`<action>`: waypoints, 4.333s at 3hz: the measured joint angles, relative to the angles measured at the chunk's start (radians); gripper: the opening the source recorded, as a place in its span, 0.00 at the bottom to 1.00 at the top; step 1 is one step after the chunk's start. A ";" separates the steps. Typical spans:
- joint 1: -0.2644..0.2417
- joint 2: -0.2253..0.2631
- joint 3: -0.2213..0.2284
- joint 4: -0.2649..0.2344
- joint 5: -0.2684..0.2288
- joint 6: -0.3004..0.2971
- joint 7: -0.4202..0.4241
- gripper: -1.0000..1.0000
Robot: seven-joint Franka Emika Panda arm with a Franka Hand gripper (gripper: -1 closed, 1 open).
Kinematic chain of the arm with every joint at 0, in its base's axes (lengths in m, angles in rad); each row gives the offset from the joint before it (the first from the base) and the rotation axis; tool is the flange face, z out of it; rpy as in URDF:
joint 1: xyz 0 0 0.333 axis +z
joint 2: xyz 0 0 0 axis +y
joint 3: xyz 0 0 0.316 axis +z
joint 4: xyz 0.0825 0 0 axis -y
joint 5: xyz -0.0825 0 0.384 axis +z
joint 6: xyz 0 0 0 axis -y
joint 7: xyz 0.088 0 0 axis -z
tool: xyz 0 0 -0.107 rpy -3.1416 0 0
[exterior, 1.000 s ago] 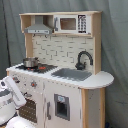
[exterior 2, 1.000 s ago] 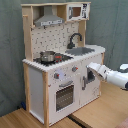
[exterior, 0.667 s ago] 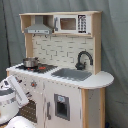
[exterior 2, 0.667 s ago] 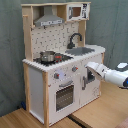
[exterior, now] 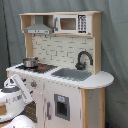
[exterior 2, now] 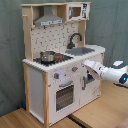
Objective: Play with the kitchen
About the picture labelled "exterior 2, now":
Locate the black toy faucet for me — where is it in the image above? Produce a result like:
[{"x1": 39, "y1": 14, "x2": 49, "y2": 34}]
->
[{"x1": 66, "y1": 32, "x2": 83, "y2": 50}]

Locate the toy microwave door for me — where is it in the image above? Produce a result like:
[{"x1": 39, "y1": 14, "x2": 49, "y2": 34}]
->
[{"x1": 67, "y1": 4, "x2": 89, "y2": 21}]

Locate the black toy stovetop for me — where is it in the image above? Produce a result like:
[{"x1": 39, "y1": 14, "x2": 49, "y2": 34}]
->
[{"x1": 35, "y1": 53, "x2": 71, "y2": 66}]

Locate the grey ice dispenser panel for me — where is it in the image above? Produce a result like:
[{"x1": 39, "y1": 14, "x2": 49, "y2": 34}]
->
[{"x1": 87, "y1": 70, "x2": 95, "y2": 83}]

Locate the grey range hood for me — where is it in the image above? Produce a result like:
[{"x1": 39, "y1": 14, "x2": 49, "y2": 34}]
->
[{"x1": 35, "y1": 6, "x2": 64, "y2": 27}]

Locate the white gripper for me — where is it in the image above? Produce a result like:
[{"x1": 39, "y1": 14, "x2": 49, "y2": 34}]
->
[{"x1": 84, "y1": 60, "x2": 104, "y2": 79}]

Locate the silver toy pot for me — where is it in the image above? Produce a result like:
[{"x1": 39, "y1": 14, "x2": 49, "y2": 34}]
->
[{"x1": 40, "y1": 51, "x2": 55, "y2": 62}]

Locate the left red stove knob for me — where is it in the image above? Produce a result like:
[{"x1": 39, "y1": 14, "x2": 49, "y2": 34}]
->
[{"x1": 54, "y1": 73, "x2": 60, "y2": 79}]

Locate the grey toy sink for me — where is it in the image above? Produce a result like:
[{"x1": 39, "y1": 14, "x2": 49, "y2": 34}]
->
[{"x1": 66, "y1": 47, "x2": 94, "y2": 56}]

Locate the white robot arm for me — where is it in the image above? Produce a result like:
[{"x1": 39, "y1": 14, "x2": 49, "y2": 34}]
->
[{"x1": 84, "y1": 60, "x2": 128, "y2": 89}]

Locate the red stove knob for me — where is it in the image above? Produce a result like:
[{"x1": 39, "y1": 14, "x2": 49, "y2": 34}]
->
[
  {"x1": 54, "y1": 73, "x2": 60, "y2": 79},
  {"x1": 72, "y1": 66, "x2": 78, "y2": 72}
]

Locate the wooden toy kitchen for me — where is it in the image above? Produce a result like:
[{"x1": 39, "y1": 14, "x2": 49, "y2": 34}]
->
[{"x1": 22, "y1": 2, "x2": 105, "y2": 127}]

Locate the right red stove knob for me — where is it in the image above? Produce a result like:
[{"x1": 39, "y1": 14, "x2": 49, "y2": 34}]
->
[{"x1": 72, "y1": 66, "x2": 78, "y2": 72}]

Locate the grey cabinet door handle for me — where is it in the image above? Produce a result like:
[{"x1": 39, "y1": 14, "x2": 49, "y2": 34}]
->
[{"x1": 82, "y1": 76, "x2": 87, "y2": 90}]

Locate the toy oven door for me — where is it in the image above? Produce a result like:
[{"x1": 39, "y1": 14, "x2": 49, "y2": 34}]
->
[{"x1": 56, "y1": 84, "x2": 74, "y2": 112}]

